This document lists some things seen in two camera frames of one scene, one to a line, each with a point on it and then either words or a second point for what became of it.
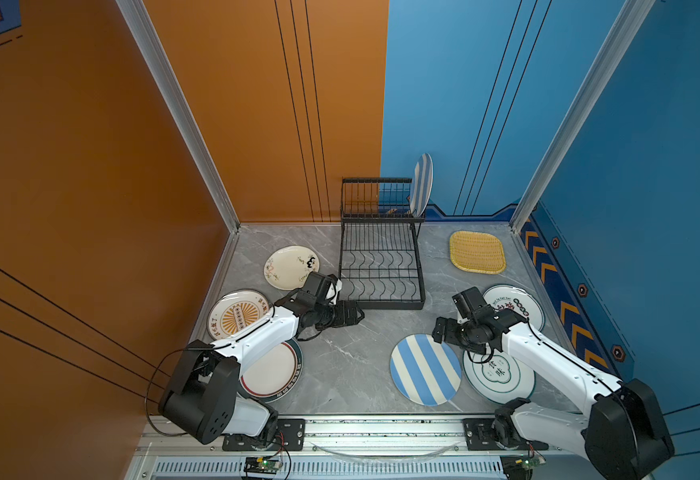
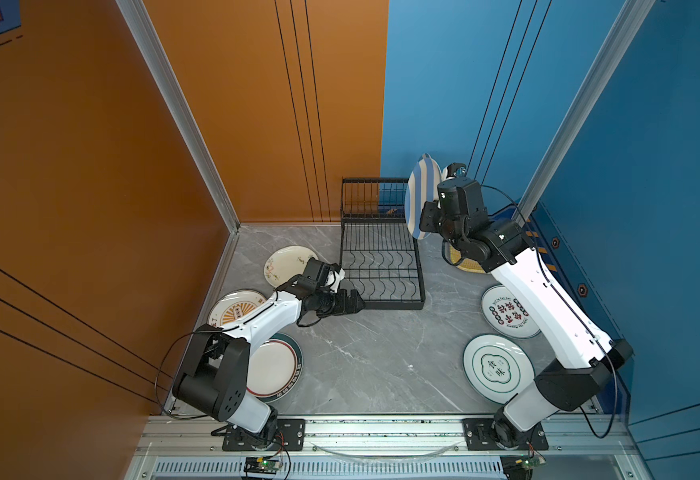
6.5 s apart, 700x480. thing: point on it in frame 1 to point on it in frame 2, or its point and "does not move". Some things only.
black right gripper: (447, 335) to (432, 210)
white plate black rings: (497, 377) does not move
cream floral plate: (288, 267) does not move
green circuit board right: (519, 467) does not move
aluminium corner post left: (162, 76) does not move
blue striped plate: (425, 372) to (421, 186)
